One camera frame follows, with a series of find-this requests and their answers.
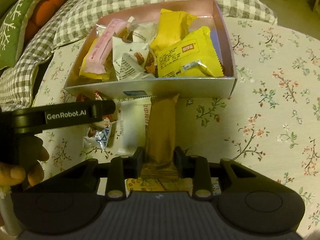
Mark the orange cracker pack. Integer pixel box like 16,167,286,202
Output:
126,178,193,194

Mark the gold snack bar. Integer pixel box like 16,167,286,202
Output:
141,94,179,181

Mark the white bar snack pack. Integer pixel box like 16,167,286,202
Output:
116,97,151,156

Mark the red candy pack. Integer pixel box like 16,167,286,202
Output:
76,94,117,131

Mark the pink snack bar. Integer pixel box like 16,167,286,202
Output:
79,18,127,80

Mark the white triangular snack pack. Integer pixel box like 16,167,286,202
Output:
112,37,155,81

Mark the square yellow snack pack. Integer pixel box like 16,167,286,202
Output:
157,26,224,78

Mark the long yellow snack pack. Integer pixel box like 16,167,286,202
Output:
150,9,198,54

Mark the silver truffle candy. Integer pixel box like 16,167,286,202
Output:
83,124,112,150

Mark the person's left hand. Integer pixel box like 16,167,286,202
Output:
1,136,49,186

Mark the grey checkered sofa cover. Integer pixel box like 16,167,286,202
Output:
1,0,84,112

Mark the floral tablecloth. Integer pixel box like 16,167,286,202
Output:
39,17,319,239

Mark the green embroidered pillow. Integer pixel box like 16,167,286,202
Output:
1,0,40,69

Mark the small orange cushion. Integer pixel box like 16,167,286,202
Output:
24,0,65,44

